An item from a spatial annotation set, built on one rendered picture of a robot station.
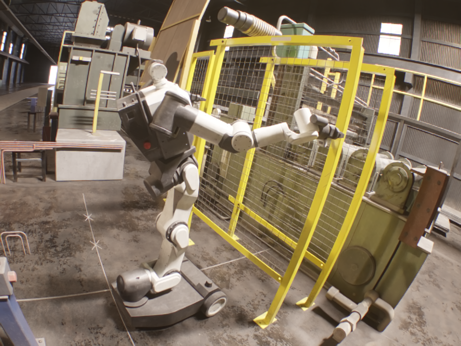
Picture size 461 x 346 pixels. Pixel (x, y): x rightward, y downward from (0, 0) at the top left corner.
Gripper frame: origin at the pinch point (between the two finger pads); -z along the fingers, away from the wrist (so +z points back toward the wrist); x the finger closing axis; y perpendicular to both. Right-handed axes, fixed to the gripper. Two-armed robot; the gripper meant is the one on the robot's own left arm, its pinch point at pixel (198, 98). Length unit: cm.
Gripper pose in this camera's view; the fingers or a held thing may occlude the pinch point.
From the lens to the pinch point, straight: 194.0
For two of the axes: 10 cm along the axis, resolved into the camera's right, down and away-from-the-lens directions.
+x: -6.3, -3.5, 6.9
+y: -2.1, 9.4, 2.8
